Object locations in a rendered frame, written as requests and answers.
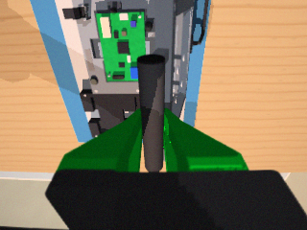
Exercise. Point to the green circuit board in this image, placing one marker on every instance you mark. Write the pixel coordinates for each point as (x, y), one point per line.
(122, 36)

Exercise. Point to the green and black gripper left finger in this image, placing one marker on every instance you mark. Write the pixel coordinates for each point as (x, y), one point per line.
(118, 148)

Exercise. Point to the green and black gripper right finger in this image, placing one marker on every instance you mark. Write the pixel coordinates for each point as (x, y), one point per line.
(190, 150)

